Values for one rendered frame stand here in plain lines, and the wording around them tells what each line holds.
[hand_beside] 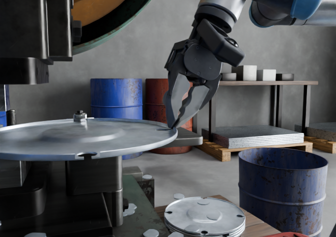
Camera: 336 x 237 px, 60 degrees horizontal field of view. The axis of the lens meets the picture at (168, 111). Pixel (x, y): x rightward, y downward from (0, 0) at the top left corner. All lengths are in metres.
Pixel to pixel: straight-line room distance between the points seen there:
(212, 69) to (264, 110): 4.22
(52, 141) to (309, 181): 1.20
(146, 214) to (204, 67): 0.26
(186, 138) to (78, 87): 3.37
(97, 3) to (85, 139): 0.48
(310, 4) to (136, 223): 0.46
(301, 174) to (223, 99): 3.01
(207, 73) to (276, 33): 4.36
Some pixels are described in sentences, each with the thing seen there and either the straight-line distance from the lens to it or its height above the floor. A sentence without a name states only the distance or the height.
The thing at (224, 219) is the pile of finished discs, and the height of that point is 0.38.
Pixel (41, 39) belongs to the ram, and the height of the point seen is 0.91.
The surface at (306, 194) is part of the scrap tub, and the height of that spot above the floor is 0.36.
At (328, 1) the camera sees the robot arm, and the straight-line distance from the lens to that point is 0.72.
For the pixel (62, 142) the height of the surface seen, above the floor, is 0.78.
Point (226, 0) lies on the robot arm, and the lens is 0.52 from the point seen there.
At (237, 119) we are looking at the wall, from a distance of 4.46.
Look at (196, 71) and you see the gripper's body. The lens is 0.49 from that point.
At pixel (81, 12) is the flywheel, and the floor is 1.03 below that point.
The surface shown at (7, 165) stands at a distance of 0.41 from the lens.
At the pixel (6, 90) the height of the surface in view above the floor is 0.85.
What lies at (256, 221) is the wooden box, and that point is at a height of 0.35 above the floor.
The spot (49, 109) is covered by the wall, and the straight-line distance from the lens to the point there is 3.79.
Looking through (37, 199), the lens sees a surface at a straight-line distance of 0.39.
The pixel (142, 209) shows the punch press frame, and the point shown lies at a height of 0.65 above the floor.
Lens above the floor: 0.87
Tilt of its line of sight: 6 degrees down
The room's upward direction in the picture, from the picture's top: straight up
